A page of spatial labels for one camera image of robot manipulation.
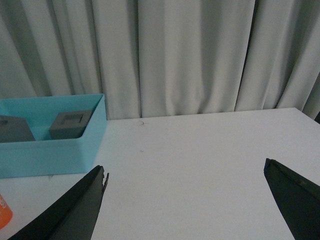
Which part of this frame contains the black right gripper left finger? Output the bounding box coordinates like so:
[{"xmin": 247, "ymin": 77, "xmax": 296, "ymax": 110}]
[{"xmin": 10, "ymin": 165, "xmax": 109, "ymax": 240}]

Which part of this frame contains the white pleated curtain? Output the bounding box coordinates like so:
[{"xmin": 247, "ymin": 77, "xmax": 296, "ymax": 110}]
[{"xmin": 0, "ymin": 0, "xmax": 320, "ymax": 120}]

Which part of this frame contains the gray block with round hole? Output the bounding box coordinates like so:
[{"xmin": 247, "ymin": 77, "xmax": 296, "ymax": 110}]
[{"xmin": 0, "ymin": 115, "xmax": 35, "ymax": 143}]

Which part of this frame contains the light blue plastic box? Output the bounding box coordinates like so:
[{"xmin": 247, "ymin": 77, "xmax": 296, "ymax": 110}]
[{"xmin": 0, "ymin": 94, "xmax": 107, "ymax": 179}]

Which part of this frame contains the orange cylinder part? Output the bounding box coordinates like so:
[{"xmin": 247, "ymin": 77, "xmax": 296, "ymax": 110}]
[{"xmin": 0, "ymin": 195, "xmax": 13, "ymax": 229}]

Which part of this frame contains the gray block with square hole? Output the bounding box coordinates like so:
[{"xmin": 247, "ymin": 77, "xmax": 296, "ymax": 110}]
[{"xmin": 49, "ymin": 110, "xmax": 93, "ymax": 140}]

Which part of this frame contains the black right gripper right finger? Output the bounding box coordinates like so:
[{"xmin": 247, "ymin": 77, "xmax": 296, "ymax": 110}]
[{"xmin": 263, "ymin": 158, "xmax": 320, "ymax": 240}]

